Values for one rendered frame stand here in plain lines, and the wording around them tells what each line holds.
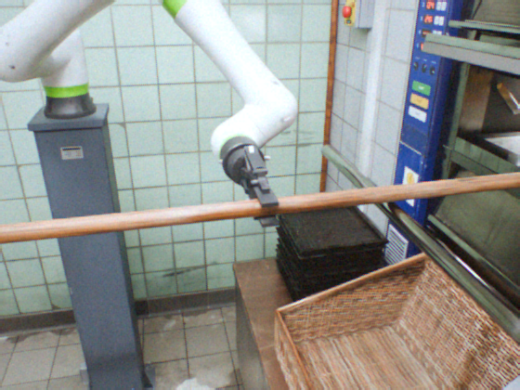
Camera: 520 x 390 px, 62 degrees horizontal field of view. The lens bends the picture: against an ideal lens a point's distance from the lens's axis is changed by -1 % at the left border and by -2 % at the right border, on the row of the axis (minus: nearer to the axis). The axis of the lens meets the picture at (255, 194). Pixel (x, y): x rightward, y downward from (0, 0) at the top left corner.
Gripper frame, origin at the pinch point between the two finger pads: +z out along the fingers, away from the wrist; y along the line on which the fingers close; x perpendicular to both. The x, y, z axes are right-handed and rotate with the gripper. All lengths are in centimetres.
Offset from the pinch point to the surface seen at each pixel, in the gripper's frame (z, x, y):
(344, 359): -18, -27, 60
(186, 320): -112, 15, 119
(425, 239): 13.4, -23.1, 1.9
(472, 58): -13, -45, -22
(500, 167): -14, -60, 3
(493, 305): 29.7, -23.0, 2.1
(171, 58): -121, 11, -8
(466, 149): -27, -60, 3
